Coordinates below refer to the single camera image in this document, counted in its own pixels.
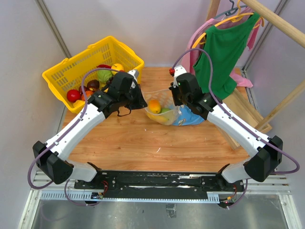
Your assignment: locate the grey clothes hanger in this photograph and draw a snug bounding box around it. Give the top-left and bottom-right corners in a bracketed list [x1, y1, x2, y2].
[213, 0, 247, 19]

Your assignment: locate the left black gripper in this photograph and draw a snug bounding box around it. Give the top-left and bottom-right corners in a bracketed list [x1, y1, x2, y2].
[120, 84, 148, 110]

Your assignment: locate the dark purple toy fruit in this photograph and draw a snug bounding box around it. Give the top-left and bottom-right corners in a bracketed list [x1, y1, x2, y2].
[87, 79, 100, 92]

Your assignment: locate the red toy apple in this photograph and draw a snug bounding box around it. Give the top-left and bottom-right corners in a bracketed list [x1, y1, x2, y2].
[66, 89, 81, 103]

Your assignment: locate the clear dotted zip top bag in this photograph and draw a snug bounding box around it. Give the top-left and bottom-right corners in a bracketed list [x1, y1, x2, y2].
[142, 89, 179, 125]

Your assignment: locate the green shirt on hanger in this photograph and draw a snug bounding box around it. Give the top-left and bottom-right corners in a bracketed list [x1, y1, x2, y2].
[193, 12, 260, 100]

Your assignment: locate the blue cartoon print cloth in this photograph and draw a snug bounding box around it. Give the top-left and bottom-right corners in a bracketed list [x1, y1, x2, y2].
[172, 105, 205, 126]

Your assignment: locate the yellow plastic shopping basket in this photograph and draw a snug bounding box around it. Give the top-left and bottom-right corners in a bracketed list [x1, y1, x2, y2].
[41, 35, 145, 114]

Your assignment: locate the yellow clothes hanger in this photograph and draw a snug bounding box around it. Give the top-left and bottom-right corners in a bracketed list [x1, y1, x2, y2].
[192, 0, 264, 49]

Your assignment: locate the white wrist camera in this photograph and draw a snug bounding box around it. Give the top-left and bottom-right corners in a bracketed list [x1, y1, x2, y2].
[128, 69, 139, 81]
[173, 65, 187, 88]

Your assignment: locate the red toy chili pepper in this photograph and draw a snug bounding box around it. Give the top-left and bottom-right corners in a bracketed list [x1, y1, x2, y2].
[97, 64, 111, 69]

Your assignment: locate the yellow orange toy mango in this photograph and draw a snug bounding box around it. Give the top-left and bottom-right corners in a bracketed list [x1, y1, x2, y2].
[148, 99, 162, 114]

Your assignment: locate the green toy cabbage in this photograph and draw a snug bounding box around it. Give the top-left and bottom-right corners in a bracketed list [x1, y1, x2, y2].
[97, 70, 113, 83]
[160, 107, 171, 114]

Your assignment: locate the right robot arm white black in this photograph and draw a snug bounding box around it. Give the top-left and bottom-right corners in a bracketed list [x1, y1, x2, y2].
[169, 71, 283, 191]

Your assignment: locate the wooden clothes rack frame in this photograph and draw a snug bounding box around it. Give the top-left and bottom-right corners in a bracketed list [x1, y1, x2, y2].
[204, 0, 305, 151]

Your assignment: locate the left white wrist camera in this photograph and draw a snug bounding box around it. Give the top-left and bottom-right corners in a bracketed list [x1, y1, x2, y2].
[128, 69, 139, 81]

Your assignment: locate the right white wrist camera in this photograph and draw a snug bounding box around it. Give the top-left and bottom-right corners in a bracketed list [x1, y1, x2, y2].
[173, 65, 187, 88]

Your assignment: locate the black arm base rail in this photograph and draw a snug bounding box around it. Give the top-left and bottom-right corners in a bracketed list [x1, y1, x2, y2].
[74, 170, 244, 200]

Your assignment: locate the yellow toy apple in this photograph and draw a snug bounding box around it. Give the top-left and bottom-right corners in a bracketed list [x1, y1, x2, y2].
[111, 63, 124, 72]

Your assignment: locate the yellow toy bell pepper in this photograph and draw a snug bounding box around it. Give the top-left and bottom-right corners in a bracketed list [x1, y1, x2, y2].
[72, 100, 85, 108]

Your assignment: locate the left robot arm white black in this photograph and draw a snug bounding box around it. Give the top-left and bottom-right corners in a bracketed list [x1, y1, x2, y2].
[32, 70, 147, 189]

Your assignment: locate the yellow toy banana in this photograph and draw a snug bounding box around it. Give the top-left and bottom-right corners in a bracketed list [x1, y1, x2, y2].
[146, 112, 169, 125]

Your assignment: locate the small orange toy tomato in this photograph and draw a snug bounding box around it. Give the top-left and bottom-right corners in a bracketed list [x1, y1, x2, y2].
[81, 91, 94, 101]

